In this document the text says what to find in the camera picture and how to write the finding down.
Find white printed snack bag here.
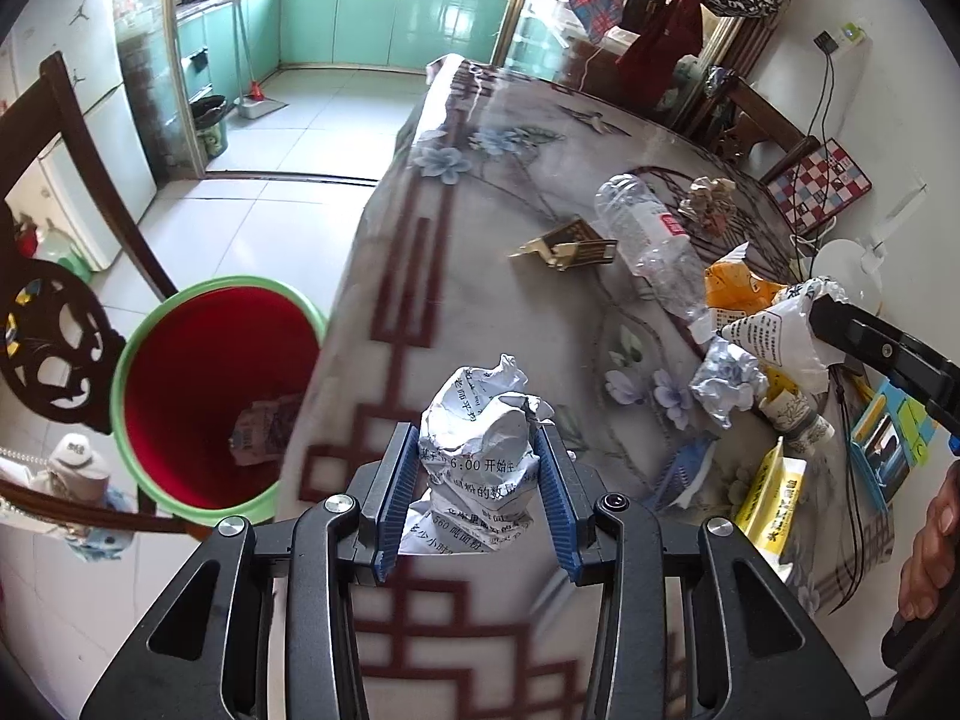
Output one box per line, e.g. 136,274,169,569
719,277,848,395

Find yellow snack box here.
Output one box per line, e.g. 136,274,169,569
734,439,807,567

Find clear plastic water bottle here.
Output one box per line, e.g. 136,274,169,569
594,174,715,344

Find white paper ball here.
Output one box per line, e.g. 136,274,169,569
400,355,553,557

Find white printed paper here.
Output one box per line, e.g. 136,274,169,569
688,337,768,429

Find small black kitchen bin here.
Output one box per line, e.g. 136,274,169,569
190,94,229,161

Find teal kitchen cabinets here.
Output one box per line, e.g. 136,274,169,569
176,0,509,99

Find person's right hand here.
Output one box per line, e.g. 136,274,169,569
898,461,958,621

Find colourful book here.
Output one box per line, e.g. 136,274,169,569
850,380,939,514

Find orange snack wrapper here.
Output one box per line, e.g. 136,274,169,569
704,242,784,330

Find floral patterned tablecloth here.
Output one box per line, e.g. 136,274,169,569
277,52,898,720

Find crumpled brown paper ball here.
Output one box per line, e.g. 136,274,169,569
679,176,737,238

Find white cap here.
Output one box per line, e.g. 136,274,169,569
49,433,110,504

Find red bin with green rim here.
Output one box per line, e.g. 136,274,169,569
109,277,327,527

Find brown gold cigarette box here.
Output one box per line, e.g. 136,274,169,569
512,218,617,271

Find dark carved wooden chair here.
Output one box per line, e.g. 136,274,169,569
2,85,210,539

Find red hanging garment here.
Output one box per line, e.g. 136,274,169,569
617,0,703,110

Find red broom with dustpan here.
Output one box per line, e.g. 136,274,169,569
233,0,286,122

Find white refrigerator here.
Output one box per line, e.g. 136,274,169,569
2,0,156,271

